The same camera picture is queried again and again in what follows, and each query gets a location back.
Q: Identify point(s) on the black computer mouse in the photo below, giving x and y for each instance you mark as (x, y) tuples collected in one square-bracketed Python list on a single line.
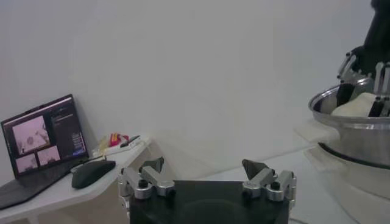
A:
[(91, 173)]

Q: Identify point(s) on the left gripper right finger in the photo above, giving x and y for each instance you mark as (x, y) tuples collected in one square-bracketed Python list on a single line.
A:
[(262, 179)]

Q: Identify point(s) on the white flat box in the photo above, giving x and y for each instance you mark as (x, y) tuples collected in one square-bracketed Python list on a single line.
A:
[(122, 149)]

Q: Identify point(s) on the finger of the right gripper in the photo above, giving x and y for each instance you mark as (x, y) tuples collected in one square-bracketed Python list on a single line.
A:
[(345, 91), (381, 91)]

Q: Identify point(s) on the black laptop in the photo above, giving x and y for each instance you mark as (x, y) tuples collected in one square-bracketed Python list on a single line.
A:
[(45, 137)]

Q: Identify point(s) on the perforated steel steamer basket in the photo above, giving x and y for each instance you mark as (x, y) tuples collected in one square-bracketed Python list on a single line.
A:
[(359, 140)]

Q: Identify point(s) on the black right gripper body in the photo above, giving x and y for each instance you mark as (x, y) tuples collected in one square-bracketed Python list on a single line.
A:
[(377, 30)]

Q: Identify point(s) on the steel steamer pot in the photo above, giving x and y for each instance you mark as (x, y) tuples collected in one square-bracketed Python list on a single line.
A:
[(344, 188)]

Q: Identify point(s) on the white steamed baozi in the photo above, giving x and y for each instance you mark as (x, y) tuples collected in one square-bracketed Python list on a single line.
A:
[(356, 106)]

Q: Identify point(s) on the white side table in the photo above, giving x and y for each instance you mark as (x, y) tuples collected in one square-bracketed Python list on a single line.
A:
[(100, 188)]

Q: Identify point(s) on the yellow snack packet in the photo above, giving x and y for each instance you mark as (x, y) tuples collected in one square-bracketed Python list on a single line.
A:
[(103, 144)]

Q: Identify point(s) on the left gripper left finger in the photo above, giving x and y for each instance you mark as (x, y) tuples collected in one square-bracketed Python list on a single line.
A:
[(152, 179)]

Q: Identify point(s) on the black smartphone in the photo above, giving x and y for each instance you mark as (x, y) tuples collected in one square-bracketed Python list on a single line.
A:
[(130, 141)]

